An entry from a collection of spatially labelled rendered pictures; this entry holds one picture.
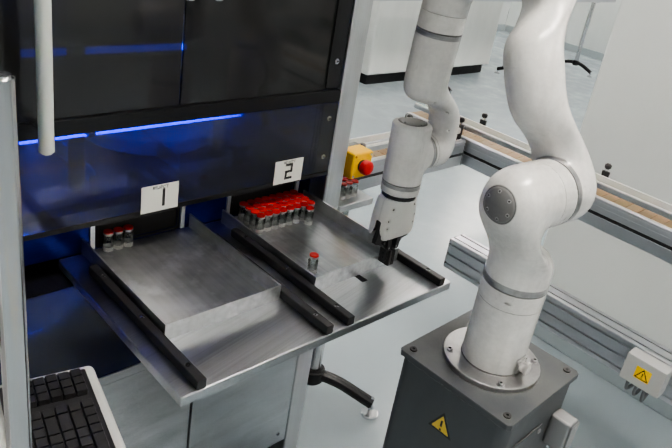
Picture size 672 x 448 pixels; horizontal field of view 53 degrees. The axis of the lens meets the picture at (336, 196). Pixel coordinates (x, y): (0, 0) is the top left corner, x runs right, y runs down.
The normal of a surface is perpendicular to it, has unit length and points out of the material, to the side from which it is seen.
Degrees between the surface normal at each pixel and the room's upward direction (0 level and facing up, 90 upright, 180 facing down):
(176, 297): 0
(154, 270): 0
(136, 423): 90
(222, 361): 0
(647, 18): 90
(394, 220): 89
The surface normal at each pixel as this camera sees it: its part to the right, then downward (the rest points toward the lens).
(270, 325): 0.15, -0.90
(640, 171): -0.73, 0.18
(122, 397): 0.67, 0.40
